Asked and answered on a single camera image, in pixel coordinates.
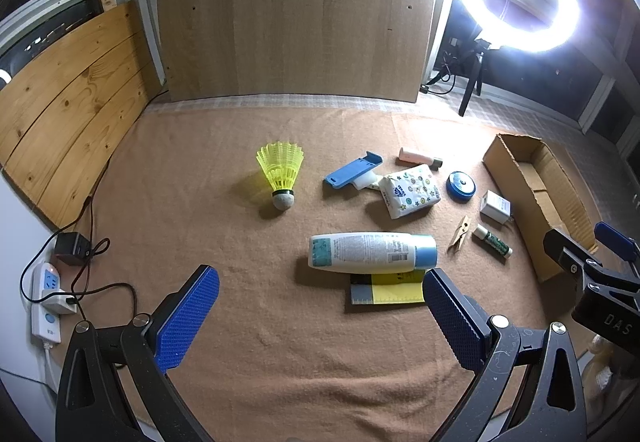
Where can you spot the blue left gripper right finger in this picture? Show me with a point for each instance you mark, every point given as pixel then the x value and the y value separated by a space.
pixel 460 318

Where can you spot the cardboard box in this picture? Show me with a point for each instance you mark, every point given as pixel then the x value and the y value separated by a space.
pixel 531 178

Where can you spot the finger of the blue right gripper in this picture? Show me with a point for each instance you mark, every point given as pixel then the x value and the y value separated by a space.
pixel 567 254
pixel 623 246

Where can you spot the light wooden board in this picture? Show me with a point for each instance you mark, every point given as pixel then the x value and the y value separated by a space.
pixel 363 48

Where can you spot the black power adapter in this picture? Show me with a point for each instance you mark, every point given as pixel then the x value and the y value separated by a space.
pixel 72 248

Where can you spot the gloved right hand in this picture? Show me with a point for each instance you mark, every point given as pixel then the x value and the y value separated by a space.
pixel 608 368

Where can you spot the pink cosmetic bottle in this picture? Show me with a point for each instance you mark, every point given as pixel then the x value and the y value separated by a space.
pixel 415 158

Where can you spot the patterned tissue pack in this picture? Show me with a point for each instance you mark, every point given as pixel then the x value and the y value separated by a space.
pixel 408 191

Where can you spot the pine wooden panel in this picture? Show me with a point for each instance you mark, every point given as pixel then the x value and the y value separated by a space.
pixel 65 113

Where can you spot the white power strip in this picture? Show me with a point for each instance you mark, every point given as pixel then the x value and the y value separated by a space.
pixel 49 303

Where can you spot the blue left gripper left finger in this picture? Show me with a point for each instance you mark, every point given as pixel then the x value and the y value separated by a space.
pixel 179 317

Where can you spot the yellow badminton shuttlecock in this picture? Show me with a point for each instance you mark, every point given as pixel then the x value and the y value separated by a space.
pixel 280 163

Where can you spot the white blue lotion bottle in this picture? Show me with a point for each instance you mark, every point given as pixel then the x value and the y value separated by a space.
pixel 372 252

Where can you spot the wooden clothespin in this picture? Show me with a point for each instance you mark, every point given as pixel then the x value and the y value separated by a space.
pixel 460 234

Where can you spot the green white glue stick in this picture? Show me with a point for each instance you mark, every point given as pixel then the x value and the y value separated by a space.
pixel 494 242

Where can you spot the white power adapter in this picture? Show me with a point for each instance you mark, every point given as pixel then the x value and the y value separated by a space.
pixel 495 207

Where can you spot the black tripod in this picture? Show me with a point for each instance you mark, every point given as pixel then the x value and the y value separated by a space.
pixel 450 68

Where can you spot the yellow black notebook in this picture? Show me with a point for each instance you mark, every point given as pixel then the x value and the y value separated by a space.
pixel 387 289

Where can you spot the blue round tin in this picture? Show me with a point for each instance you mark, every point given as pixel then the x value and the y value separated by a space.
pixel 460 186

